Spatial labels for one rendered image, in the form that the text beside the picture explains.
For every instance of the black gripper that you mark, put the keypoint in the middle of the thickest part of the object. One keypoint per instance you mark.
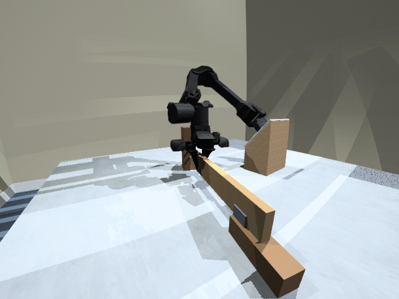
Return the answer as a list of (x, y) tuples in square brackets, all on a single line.
[(189, 146)]

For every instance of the long wooden rail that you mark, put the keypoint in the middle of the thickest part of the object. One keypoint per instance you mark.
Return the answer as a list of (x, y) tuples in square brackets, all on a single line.
[(260, 216)]

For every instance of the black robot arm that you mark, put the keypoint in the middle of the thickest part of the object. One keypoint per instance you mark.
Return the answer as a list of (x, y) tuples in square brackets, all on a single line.
[(190, 110)]

